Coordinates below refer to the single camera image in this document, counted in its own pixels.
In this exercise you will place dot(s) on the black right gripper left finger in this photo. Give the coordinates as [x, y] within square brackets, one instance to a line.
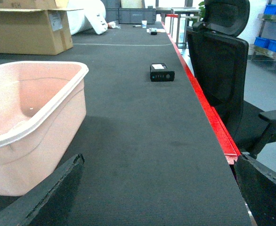
[48, 203]

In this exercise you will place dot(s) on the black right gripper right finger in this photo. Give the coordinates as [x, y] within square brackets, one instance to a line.
[257, 184]

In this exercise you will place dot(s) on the pink plastic storage box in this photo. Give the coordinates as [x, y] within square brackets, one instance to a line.
[42, 105]

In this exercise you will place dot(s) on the black electronic device box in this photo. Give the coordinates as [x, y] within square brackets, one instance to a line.
[160, 72]

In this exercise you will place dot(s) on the brown cardboard box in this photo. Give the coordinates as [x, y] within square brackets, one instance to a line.
[41, 31]

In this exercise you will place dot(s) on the black mesh office chair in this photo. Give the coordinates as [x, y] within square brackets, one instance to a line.
[219, 61]

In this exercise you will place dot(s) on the steel shelf blue bins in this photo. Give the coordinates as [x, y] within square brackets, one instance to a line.
[265, 41]

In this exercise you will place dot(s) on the white paper cup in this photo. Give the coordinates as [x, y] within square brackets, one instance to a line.
[144, 23]

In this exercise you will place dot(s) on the grey plastic crate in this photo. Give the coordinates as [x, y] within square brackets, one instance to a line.
[137, 15]

